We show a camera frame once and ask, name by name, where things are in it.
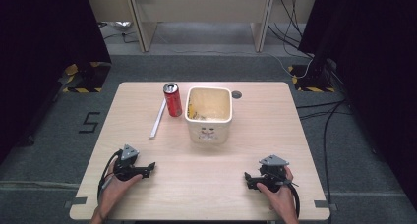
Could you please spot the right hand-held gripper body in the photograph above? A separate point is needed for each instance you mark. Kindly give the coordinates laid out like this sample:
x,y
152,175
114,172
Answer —
x,y
273,171

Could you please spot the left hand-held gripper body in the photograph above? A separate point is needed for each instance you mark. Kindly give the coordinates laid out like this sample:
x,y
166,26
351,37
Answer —
x,y
126,163

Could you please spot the cream plastic bin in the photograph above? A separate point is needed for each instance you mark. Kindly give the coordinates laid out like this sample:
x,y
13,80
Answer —
x,y
208,127

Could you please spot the red drink can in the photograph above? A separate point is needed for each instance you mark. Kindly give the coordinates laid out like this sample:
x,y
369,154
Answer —
x,y
173,101

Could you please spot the person's right hand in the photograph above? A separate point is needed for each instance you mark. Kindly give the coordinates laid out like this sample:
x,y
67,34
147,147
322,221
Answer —
x,y
282,197

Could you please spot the person's left hand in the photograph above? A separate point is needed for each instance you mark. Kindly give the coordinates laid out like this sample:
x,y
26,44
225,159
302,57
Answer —
x,y
114,191

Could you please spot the grey tape strip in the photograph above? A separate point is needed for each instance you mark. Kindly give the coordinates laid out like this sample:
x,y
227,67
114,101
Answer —
x,y
77,201
324,204

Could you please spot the grey round table grommet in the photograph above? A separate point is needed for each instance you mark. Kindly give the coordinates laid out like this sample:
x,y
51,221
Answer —
x,y
236,94

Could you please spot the black stand base striped tape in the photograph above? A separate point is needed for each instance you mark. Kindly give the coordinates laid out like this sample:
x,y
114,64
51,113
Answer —
x,y
311,81
90,78

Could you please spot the black curtain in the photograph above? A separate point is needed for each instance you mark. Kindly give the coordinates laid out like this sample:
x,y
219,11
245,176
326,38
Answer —
x,y
377,53
42,53

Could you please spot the crumpled silver foil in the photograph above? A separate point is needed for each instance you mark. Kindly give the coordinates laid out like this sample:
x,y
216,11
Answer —
x,y
120,25

